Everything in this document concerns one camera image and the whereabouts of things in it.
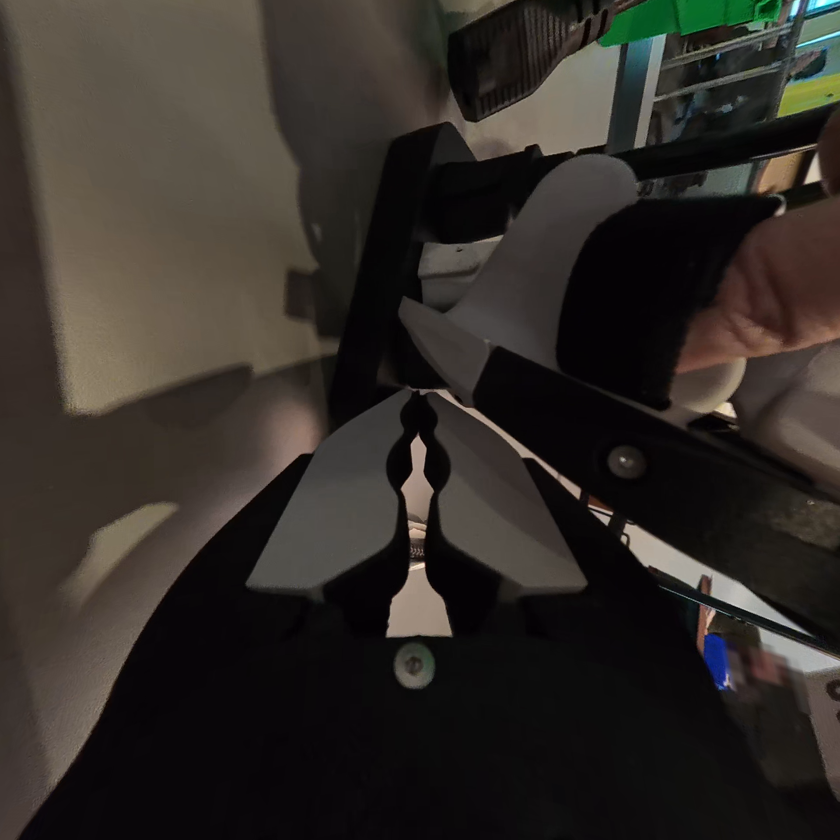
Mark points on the metal storage rack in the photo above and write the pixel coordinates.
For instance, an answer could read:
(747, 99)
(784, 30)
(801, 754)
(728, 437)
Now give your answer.
(715, 85)

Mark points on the yellow sign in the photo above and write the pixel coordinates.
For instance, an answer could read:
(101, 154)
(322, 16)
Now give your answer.
(810, 95)

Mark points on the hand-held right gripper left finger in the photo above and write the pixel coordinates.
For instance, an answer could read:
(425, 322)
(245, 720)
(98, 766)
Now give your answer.
(334, 518)

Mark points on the green plastic bin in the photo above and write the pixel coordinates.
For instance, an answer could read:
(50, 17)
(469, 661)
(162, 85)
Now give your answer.
(689, 16)

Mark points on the person's left hand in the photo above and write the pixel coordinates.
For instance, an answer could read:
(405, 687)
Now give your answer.
(774, 295)

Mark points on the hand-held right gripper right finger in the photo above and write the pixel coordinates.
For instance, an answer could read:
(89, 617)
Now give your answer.
(499, 525)

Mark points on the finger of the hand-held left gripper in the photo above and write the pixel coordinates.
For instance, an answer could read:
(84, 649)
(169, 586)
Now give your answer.
(453, 354)

